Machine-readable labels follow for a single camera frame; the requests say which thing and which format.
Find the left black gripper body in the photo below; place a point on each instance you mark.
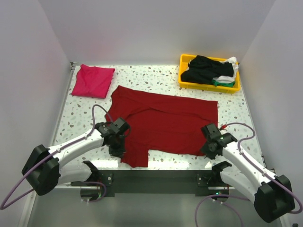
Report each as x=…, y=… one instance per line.
x=117, y=147

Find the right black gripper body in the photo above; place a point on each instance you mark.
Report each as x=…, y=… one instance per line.
x=207, y=150

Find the dark red t shirt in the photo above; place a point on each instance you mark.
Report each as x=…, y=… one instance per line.
x=170, y=124

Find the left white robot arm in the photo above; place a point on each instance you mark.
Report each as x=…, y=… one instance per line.
x=48, y=167

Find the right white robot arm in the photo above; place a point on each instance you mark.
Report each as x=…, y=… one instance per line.
x=270, y=194

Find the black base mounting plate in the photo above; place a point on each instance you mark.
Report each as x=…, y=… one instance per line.
x=196, y=182

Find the folded pink t shirt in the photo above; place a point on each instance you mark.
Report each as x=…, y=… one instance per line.
x=93, y=82

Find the green t shirt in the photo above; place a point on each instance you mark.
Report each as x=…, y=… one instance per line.
x=222, y=84

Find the white t shirt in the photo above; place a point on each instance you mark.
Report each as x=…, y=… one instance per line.
x=228, y=73

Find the black t shirt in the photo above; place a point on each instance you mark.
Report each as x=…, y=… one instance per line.
x=201, y=70

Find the yellow plastic bin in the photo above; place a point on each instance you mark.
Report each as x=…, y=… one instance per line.
x=183, y=66

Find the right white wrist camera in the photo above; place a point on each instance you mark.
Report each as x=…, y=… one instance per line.
x=223, y=128

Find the aluminium frame rail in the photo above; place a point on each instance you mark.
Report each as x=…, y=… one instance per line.
x=65, y=94

